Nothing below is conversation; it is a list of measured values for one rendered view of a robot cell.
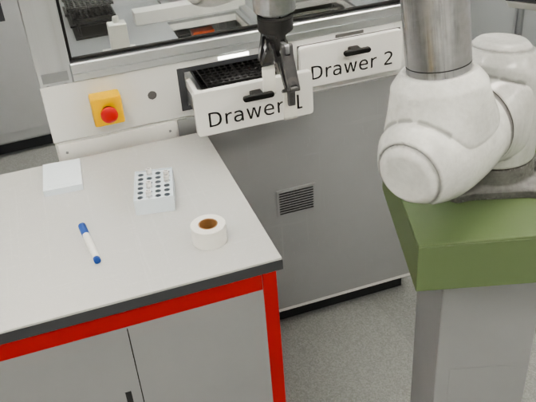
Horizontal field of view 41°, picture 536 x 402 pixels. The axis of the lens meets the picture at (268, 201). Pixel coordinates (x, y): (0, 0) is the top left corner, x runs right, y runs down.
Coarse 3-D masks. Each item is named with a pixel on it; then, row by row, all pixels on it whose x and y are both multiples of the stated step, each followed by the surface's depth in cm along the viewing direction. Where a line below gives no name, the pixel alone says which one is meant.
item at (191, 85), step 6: (276, 66) 183; (186, 72) 195; (276, 72) 184; (186, 78) 177; (192, 78) 192; (186, 84) 177; (192, 84) 174; (198, 84) 188; (192, 90) 171; (198, 90) 185; (192, 102) 173; (192, 108) 175
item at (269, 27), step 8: (288, 16) 146; (264, 24) 146; (272, 24) 145; (280, 24) 145; (288, 24) 146; (264, 32) 147; (272, 32) 146; (280, 32) 146; (288, 32) 147; (272, 40) 150; (280, 40) 147; (280, 56) 150
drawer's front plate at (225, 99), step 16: (256, 80) 165; (304, 80) 168; (192, 96) 162; (208, 96) 162; (224, 96) 163; (240, 96) 165; (304, 96) 170; (208, 112) 164; (224, 112) 165; (240, 112) 167; (304, 112) 173; (208, 128) 166; (224, 128) 168
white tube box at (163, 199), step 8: (160, 168) 160; (168, 168) 160; (136, 176) 158; (144, 176) 158; (152, 176) 157; (160, 176) 157; (136, 184) 155; (144, 184) 155; (152, 184) 154; (160, 184) 154; (168, 184) 155; (136, 192) 152; (144, 192) 152; (152, 192) 152; (160, 192) 151; (168, 192) 151; (136, 200) 149; (144, 200) 149; (152, 200) 149; (160, 200) 150; (168, 200) 150; (136, 208) 150; (144, 208) 150; (152, 208) 150; (160, 208) 151; (168, 208) 151
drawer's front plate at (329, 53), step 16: (384, 32) 186; (400, 32) 187; (304, 48) 180; (320, 48) 182; (336, 48) 183; (384, 48) 188; (400, 48) 189; (304, 64) 182; (320, 64) 184; (336, 64) 185; (352, 64) 187; (368, 64) 189; (400, 64) 192; (320, 80) 186; (336, 80) 188
